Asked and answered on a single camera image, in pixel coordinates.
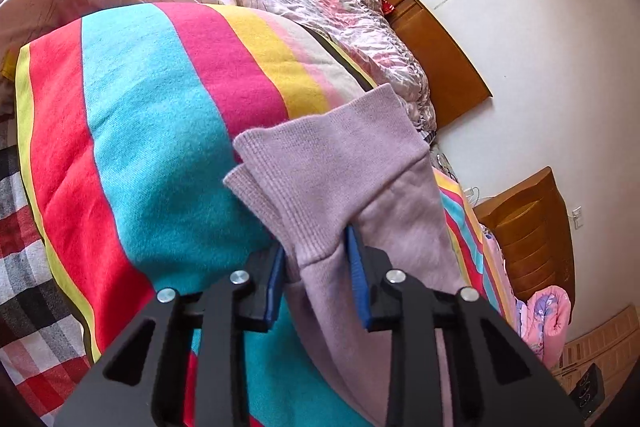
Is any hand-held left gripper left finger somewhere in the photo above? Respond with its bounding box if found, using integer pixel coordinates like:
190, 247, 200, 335
52, 247, 288, 427

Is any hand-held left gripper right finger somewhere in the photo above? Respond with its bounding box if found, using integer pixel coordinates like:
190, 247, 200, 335
345, 224, 586, 427

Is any mauve knit sweater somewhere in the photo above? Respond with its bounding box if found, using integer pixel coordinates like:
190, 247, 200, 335
222, 83, 469, 427

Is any light wooden wardrobe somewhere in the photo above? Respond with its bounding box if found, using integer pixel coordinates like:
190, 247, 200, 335
550, 304, 637, 410

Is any rolled pink quilt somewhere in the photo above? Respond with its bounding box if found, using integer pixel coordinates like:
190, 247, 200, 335
515, 284, 572, 371

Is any pink bed sheet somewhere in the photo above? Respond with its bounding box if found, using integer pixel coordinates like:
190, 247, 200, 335
477, 224, 523, 340

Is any nightstand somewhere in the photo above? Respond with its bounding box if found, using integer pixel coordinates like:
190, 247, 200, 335
431, 142, 468, 188

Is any ribbed wooden headboard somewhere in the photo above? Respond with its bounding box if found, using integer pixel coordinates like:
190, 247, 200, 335
472, 166, 577, 304

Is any colourful striped blanket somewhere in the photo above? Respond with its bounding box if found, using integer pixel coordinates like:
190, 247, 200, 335
15, 2, 517, 427

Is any plain wooden headboard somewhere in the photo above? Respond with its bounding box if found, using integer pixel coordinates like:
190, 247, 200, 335
332, 0, 494, 130

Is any plaid bed sheet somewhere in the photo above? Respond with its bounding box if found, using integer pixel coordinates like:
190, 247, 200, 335
0, 116, 97, 427

